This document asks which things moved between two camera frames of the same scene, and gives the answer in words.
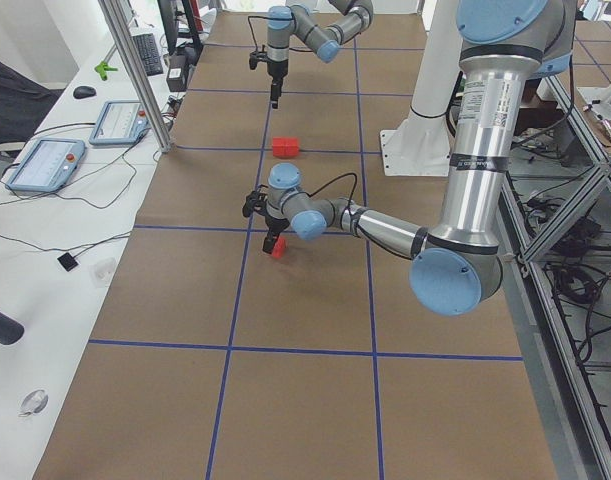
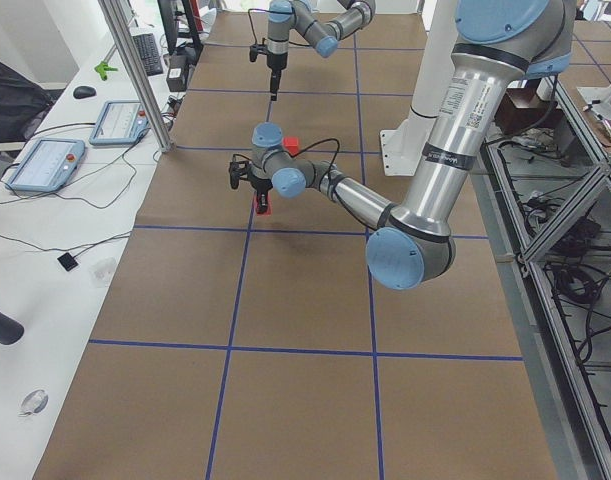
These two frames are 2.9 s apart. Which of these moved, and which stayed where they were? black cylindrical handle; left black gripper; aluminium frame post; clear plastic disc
Moved: left black gripper
Stayed: aluminium frame post; clear plastic disc; black cylindrical handle
